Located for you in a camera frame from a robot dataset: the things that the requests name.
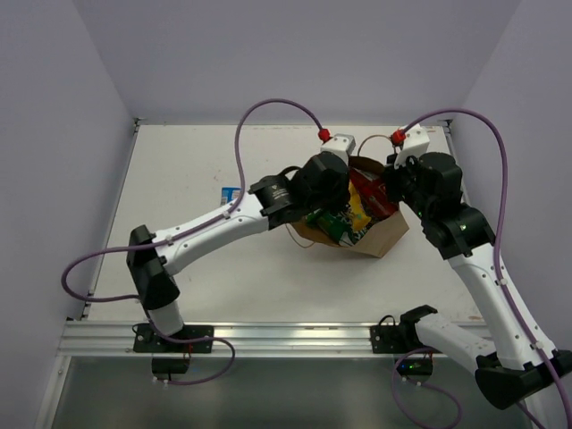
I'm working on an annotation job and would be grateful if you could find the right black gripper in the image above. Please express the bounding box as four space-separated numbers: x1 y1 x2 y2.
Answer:
383 149 434 222

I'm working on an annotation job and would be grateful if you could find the brown paper bag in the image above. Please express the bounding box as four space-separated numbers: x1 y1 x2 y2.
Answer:
286 134 408 258

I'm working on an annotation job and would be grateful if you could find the blue white snack packet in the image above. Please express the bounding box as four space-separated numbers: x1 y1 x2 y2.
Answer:
220 187 242 206

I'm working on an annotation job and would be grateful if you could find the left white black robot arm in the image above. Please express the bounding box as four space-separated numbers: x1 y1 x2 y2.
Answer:
126 151 349 351

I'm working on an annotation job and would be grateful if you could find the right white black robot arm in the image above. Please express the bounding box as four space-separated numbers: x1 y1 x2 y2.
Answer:
384 152 571 409

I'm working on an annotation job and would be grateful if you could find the red snack bag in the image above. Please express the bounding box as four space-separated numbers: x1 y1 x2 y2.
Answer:
349 168 399 220

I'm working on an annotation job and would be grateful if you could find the dark green snack packet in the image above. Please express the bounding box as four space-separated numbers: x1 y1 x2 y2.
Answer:
306 210 372 247

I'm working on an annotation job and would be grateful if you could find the yellow m&m packet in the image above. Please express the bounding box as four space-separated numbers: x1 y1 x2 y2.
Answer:
348 182 371 232

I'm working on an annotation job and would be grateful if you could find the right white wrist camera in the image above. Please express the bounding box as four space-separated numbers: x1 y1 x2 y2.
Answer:
391 124 430 169

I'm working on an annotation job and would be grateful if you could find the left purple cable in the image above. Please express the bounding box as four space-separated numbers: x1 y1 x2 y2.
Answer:
61 98 327 303

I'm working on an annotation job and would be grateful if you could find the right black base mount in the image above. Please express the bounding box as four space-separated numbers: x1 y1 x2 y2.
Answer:
369 305 437 382

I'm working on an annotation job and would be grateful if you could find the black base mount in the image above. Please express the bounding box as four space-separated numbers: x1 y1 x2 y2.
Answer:
132 322 215 376
369 305 437 382

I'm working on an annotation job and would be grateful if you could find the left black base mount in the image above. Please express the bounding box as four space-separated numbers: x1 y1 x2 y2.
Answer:
132 322 215 376

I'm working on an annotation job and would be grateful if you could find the aluminium rail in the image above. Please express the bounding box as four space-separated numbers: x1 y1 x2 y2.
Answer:
57 321 376 358

